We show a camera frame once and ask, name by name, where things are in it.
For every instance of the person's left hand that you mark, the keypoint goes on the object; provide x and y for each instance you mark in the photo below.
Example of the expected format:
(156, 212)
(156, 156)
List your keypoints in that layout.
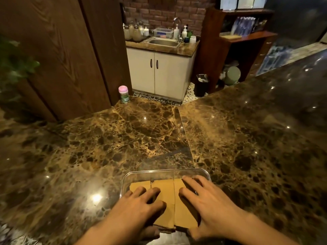
(130, 216)

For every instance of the person's right hand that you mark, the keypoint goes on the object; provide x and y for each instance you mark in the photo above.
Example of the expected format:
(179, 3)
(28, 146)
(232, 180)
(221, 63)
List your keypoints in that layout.
(217, 214)

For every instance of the person's left thumb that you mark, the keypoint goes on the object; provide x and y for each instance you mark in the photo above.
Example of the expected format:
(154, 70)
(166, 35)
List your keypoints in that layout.
(152, 233)

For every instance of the person's right thumb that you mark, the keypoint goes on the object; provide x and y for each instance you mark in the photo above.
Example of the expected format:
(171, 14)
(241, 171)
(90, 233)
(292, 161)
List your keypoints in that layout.
(194, 233)

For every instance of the person's left little finger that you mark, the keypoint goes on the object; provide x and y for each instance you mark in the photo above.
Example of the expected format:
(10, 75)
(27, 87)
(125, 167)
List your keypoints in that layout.
(127, 195)

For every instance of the person's left middle finger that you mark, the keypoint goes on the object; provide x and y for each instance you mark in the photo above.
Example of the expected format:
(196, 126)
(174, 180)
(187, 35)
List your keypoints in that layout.
(152, 195)

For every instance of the person's right middle finger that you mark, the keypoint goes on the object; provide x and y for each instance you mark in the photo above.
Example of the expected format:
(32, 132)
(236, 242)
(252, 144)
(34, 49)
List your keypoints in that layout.
(193, 183)

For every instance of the short tan biscuit slab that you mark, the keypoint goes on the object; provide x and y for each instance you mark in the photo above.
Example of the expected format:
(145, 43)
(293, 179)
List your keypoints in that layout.
(139, 184)

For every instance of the long tan biscuit slab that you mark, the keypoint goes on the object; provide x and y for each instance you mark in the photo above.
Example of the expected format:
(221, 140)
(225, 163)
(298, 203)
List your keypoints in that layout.
(182, 214)
(167, 191)

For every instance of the person's right forearm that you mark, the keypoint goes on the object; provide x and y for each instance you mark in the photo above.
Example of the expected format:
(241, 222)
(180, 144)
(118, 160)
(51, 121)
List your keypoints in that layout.
(265, 232)

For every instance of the person's left forearm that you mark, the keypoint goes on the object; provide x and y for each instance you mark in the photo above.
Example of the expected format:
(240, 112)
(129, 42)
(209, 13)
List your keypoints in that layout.
(99, 234)

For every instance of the clear glass rectangular dish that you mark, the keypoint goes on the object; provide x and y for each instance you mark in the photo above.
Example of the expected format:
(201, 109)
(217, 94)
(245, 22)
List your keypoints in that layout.
(163, 174)

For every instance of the black trash bin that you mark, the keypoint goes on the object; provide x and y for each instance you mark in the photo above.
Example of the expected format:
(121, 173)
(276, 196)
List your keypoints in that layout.
(201, 86)

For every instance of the pink-capped green bottle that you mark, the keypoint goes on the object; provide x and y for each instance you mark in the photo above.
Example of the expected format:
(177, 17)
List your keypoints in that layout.
(124, 94)

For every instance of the white sink cabinet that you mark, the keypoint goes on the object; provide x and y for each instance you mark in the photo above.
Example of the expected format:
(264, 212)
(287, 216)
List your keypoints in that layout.
(163, 73)

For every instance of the pale green round pot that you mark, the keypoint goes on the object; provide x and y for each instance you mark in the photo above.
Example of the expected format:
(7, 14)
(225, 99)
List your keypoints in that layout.
(232, 75)

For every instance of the brown marble sink countertop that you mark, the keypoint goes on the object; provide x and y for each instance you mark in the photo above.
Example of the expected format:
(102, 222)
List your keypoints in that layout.
(187, 49)

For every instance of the brown wooden shelf unit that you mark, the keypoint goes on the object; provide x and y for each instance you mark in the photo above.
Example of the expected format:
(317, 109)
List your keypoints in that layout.
(212, 48)

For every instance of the white lidded jar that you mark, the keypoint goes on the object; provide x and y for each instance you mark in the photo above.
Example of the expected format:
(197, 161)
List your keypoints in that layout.
(193, 39)

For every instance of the steel sink basin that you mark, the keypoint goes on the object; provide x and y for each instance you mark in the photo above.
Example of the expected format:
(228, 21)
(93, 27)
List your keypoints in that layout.
(162, 42)

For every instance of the dark green jar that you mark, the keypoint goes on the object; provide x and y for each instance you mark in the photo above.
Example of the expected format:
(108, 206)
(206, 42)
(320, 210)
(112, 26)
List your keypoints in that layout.
(190, 33)

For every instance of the white pump soap bottle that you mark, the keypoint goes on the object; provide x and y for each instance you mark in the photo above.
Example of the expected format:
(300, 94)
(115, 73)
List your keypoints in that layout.
(184, 33)
(176, 32)

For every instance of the yellow flat book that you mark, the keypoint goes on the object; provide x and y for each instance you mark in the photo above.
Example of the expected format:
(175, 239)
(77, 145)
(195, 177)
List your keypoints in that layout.
(231, 37)

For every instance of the clear plastic storage box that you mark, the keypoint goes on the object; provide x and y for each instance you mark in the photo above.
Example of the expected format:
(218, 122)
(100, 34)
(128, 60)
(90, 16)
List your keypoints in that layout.
(163, 33)

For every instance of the small white bottle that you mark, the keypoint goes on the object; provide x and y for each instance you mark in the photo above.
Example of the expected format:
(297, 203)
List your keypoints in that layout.
(146, 31)

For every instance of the brown wooden door panel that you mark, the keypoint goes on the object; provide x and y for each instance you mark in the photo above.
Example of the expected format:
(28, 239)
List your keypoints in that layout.
(66, 48)

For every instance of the chrome faucet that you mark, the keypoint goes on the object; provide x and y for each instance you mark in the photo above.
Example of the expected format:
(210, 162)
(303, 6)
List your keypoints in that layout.
(176, 21)

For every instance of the row of blue books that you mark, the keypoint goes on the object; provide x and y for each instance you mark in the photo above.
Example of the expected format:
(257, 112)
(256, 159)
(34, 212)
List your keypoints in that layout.
(244, 25)

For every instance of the green leafy plant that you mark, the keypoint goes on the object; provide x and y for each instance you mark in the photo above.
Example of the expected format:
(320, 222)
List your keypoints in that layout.
(14, 66)

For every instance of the framed white pictures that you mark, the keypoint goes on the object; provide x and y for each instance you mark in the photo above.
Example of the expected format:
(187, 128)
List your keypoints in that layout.
(242, 3)

